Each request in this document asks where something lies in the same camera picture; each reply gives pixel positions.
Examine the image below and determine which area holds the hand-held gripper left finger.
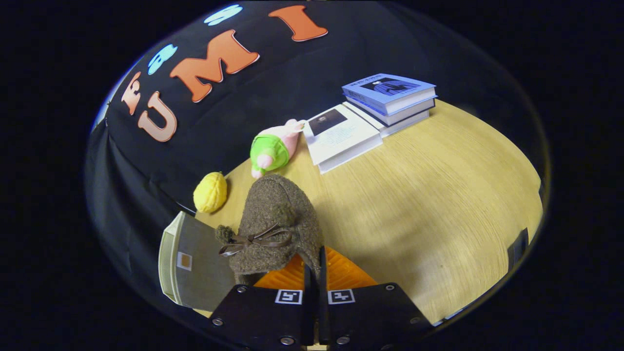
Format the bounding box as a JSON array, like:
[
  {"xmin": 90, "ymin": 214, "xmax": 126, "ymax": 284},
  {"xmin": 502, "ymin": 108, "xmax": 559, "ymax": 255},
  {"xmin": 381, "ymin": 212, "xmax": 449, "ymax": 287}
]
[{"xmin": 210, "ymin": 253, "xmax": 313, "ymax": 350}]

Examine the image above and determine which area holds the white book with dark photo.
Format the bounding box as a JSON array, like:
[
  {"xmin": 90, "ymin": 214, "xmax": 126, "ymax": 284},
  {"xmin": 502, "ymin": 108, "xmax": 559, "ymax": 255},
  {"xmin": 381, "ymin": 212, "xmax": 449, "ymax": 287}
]
[{"xmin": 302, "ymin": 103, "xmax": 384, "ymax": 175}]

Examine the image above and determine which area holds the dark object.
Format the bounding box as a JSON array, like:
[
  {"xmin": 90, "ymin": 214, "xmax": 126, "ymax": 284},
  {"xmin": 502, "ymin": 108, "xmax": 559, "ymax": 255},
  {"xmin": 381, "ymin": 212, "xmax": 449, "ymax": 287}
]
[{"xmin": 507, "ymin": 227, "xmax": 530, "ymax": 274}]

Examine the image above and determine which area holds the dark-edged book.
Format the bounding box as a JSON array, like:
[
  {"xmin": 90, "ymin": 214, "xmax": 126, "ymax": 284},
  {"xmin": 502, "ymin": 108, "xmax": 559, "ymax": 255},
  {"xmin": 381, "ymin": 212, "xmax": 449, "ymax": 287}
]
[{"xmin": 343, "ymin": 97, "xmax": 436, "ymax": 127}]

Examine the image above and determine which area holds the yellow ridged squishy toy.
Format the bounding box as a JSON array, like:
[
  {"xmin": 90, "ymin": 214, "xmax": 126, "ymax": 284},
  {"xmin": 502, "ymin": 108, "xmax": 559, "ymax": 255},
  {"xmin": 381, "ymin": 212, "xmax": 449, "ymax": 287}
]
[{"xmin": 193, "ymin": 171, "xmax": 229, "ymax": 215}]

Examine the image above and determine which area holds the plain white book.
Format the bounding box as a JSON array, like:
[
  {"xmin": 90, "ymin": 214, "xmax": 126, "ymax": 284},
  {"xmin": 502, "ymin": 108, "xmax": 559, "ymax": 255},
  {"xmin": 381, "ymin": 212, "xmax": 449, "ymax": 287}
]
[{"xmin": 341, "ymin": 100, "xmax": 431, "ymax": 139}]

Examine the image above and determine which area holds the grey storage box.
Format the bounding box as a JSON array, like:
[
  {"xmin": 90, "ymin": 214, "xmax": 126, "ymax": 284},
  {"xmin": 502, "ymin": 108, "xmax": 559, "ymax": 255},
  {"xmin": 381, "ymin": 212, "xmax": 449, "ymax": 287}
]
[{"xmin": 158, "ymin": 211, "xmax": 238, "ymax": 313}]

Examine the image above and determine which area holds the green and pink plush toy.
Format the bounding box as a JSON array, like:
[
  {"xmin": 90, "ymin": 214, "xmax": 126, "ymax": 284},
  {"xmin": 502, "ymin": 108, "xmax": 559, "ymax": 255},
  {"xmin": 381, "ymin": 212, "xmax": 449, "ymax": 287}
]
[{"xmin": 249, "ymin": 118, "xmax": 308, "ymax": 179}]

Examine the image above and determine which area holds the blue cover book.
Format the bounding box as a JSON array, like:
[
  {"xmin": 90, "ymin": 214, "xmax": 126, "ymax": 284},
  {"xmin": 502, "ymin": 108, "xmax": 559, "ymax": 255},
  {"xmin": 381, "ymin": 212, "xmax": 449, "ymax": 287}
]
[{"xmin": 341, "ymin": 73, "xmax": 437, "ymax": 117}]

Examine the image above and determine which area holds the brown fuzzy shoe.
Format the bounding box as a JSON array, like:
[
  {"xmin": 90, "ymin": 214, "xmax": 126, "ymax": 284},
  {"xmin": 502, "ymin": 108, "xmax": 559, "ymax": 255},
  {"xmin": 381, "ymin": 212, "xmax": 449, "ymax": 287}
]
[{"xmin": 215, "ymin": 174, "xmax": 325, "ymax": 286}]

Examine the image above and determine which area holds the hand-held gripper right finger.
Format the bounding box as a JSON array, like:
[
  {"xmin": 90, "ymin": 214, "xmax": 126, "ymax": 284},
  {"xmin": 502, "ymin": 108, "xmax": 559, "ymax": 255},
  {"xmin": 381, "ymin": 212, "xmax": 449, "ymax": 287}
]
[{"xmin": 319, "ymin": 245, "xmax": 434, "ymax": 349}]

